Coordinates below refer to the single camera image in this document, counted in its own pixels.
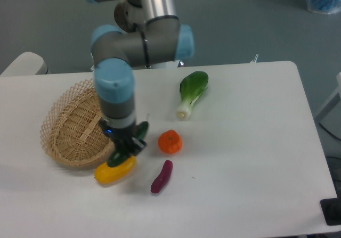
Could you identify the white furniture leg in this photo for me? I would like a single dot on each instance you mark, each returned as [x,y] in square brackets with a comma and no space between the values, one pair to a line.
[332,100]

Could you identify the white chair back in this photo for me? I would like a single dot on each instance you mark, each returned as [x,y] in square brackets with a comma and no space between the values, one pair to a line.
[26,64]

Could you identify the purple sweet potato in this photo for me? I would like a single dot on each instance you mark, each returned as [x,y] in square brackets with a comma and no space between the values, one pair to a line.
[163,178]

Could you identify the green bok choy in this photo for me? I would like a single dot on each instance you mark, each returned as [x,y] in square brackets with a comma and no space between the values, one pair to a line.
[191,89]

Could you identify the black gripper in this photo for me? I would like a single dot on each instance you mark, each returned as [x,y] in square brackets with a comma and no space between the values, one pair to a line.
[122,132]

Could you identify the black device at edge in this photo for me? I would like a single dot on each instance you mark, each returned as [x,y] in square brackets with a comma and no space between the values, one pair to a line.
[331,211]

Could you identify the woven wicker basket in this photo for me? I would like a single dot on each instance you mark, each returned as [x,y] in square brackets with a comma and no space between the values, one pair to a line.
[70,134]

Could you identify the yellow bell pepper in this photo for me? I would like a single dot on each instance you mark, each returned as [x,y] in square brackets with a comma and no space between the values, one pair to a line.
[106,175]

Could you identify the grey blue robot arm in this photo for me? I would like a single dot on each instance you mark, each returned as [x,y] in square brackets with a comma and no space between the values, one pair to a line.
[156,37]

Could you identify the green cucumber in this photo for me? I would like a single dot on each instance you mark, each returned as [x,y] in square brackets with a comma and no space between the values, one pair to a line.
[140,133]

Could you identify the orange tangerine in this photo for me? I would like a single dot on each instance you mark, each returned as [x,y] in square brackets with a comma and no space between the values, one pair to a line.
[170,142]

